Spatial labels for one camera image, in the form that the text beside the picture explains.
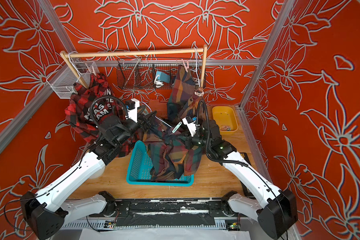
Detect yellow plastic tray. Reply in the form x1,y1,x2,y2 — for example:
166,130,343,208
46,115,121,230
212,106,238,135

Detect pink clothespin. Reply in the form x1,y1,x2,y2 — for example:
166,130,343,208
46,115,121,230
182,59,190,72

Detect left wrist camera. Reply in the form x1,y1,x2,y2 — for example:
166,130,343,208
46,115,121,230
125,99,140,123

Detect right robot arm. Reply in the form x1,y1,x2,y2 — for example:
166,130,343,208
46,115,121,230
180,100,298,240

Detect white tape roll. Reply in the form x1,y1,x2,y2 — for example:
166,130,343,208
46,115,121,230
89,167,106,179

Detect red brown box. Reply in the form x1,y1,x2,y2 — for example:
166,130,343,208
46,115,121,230
148,100,168,119

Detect mint green clothespin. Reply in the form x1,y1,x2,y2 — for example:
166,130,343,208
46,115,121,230
172,122,183,134

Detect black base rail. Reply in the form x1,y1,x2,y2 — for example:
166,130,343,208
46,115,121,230
86,197,250,227

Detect white mesh basket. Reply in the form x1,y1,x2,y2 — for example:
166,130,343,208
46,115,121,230
47,61,99,99

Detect black wire basket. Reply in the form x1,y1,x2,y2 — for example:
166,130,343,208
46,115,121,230
114,57,202,90

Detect wooden hanging rack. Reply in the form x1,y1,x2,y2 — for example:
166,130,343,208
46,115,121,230
60,45,208,88

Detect red black plaid shirt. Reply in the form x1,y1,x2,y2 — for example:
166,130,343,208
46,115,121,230
65,73,127,144

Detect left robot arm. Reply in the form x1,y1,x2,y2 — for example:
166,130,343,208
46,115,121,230
20,95,142,240

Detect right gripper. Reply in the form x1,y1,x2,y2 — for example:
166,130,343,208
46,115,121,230
175,130,213,152

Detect dark plaid shirt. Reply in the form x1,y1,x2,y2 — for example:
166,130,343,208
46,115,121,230
167,65,201,124
144,119,203,182

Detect teal plastic basket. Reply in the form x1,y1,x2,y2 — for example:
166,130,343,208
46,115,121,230
126,141,194,187

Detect teal charger with cable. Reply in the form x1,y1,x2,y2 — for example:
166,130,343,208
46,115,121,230
154,71,171,88

